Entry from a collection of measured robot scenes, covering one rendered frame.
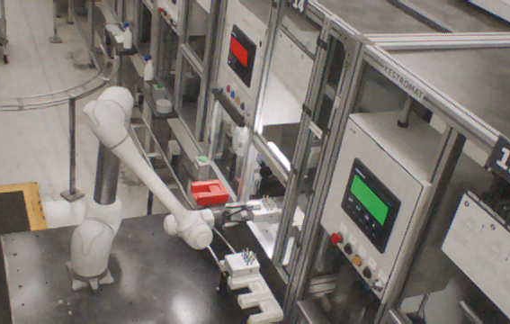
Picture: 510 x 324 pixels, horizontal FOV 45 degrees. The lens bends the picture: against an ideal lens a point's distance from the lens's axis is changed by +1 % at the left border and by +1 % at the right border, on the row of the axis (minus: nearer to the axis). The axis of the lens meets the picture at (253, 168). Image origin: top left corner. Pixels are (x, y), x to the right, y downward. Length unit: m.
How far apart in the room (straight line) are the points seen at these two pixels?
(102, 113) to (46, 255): 0.87
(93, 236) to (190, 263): 0.53
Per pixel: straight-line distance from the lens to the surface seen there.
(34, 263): 2.99
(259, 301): 2.59
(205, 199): 2.96
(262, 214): 2.74
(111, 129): 2.43
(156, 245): 3.08
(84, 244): 2.72
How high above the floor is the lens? 2.67
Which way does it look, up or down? 32 degrees down
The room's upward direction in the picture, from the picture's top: 10 degrees clockwise
